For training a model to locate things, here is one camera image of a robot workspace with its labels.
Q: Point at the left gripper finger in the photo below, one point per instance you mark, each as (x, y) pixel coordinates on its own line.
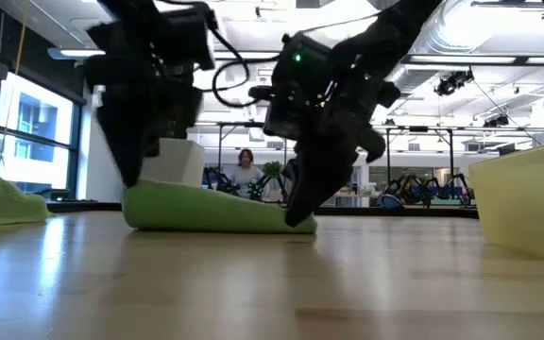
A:
(116, 137)
(140, 137)

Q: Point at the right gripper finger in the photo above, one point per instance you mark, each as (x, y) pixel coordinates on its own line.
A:
(352, 151)
(307, 189)

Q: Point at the light green microfiber towel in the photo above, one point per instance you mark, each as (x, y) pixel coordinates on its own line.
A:
(3, 203)

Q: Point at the black background robot arm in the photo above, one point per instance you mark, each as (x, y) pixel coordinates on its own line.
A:
(456, 189)
(409, 189)
(217, 181)

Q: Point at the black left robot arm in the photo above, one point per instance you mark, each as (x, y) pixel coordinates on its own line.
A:
(135, 38)

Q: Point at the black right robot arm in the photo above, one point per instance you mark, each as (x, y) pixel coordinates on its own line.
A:
(385, 38)

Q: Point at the yellow translucent plastic basket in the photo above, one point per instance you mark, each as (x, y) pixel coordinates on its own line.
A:
(527, 203)

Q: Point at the small green background plant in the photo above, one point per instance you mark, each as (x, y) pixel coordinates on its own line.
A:
(273, 169)

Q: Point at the person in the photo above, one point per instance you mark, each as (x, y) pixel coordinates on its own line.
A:
(246, 177)

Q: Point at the blue rounded background object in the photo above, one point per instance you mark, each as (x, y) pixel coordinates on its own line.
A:
(390, 202)

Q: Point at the long ceiling tube lamp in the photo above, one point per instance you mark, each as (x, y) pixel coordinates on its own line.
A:
(78, 53)
(465, 59)

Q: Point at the black metal background stand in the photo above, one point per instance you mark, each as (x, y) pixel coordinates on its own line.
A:
(418, 128)
(234, 124)

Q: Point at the dark framed window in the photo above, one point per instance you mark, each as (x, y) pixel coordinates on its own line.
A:
(40, 118)

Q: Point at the black ceiling spotlight cluster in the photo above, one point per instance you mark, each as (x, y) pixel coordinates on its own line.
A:
(496, 121)
(453, 81)

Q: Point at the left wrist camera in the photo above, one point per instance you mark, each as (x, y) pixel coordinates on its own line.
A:
(184, 113)

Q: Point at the black aluminium table frame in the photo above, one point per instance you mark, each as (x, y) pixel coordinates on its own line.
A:
(395, 212)

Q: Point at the silver ventilation duct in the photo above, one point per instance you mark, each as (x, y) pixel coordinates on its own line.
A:
(423, 47)

